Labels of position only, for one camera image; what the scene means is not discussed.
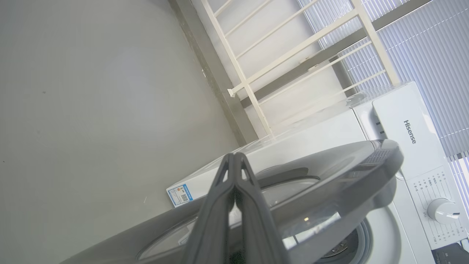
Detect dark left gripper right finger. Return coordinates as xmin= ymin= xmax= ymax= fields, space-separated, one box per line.
xmin=234 ymin=152 xmax=292 ymax=264

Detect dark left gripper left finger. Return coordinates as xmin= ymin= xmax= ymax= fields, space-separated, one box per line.
xmin=182 ymin=153 xmax=237 ymax=264

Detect dark round washing machine door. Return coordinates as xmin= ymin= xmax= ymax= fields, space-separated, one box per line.
xmin=59 ymin=139 xmax=405 ymax=264

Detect grey rubber door seal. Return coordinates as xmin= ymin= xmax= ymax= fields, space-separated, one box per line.
xmin=315 ymin=219 xmax=372 ymax=264

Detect white washing machine knob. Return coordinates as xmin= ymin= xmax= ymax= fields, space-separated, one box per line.
xmin=427 ymin=198 xmax=460 ymax=225

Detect white washing machine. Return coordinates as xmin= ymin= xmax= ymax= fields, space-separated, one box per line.
xmin=166 ymin=81 xmax=469 ymax=264

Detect blue energy label sticker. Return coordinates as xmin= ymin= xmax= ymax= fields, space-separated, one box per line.
xmin=167 ymin=183 xmax=193 ymax=206

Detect white metal drying rack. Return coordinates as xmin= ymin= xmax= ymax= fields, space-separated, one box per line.
xmin=200 ymin=0 xmax=402 ymax=138

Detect white vertical window blinds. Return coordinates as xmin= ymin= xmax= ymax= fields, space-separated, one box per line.
xmin=297 ymin=0 xmax=469 ymax=217

